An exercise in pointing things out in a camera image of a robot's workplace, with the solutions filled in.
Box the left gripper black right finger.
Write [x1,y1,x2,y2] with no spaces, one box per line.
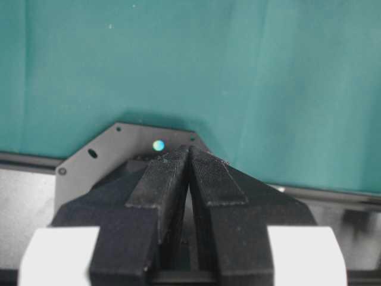
[188,147,316,282]

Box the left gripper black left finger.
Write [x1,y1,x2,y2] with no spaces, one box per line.
[52,146,189,282]

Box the grey metal base plate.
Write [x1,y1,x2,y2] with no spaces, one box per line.
[54,122,209,212]

